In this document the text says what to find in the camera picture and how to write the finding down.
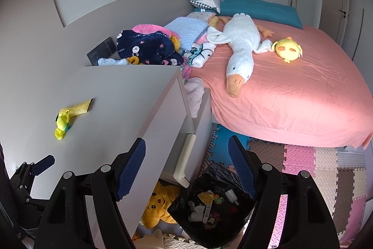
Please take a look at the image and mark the black trash bag bin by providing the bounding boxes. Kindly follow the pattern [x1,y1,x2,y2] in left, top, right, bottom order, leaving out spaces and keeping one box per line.
[168,163,254,248]

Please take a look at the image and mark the yellow green frog toy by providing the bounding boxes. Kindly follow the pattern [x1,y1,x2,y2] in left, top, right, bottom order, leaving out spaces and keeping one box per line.
[54,109,70,140]

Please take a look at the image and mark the colourful foam floor mats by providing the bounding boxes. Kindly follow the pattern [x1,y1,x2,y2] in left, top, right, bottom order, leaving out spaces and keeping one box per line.
[200,123,371,249]

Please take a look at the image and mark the yellow pikachu plush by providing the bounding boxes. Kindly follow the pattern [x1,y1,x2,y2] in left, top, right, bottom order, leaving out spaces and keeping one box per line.
[140,181,181,229]

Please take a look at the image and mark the pink bed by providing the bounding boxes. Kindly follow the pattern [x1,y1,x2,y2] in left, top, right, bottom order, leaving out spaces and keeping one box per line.
[192,21,372,148]

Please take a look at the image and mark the white small cloth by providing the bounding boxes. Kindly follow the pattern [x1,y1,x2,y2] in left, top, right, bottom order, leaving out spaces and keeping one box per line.
[97,58,129,66]

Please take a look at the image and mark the navy cartoon pajama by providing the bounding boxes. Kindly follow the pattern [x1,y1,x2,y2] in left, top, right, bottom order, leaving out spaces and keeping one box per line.
[116,30,184,66]

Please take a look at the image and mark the yellow chick plush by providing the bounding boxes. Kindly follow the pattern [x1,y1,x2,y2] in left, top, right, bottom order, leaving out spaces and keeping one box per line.
[271,37,303,63]

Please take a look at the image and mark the pink garment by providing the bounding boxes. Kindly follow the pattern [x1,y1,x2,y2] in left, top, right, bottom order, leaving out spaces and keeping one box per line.
[132,24,180,39]

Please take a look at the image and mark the pink fluffy cloth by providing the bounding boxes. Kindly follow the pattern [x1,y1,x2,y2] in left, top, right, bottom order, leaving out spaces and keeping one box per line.
[185,77,205,119]

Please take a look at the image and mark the white cartoon print cloth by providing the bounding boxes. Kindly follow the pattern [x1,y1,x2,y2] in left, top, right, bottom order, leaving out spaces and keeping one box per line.
[186,42,216,68]

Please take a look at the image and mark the white goose plush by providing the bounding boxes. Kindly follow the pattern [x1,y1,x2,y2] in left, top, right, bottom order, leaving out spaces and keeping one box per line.
[207,13,274,97]

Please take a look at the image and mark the light blue blanket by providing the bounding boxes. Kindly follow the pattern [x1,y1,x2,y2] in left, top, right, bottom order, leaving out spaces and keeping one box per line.
[165,16,209,51]

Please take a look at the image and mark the teal long pillow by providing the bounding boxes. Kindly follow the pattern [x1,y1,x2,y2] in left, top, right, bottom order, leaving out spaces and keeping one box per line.
[218,0,304,30]

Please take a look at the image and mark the black wall socket panel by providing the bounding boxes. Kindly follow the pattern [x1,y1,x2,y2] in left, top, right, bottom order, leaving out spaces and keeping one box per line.
[87,37,116,66]

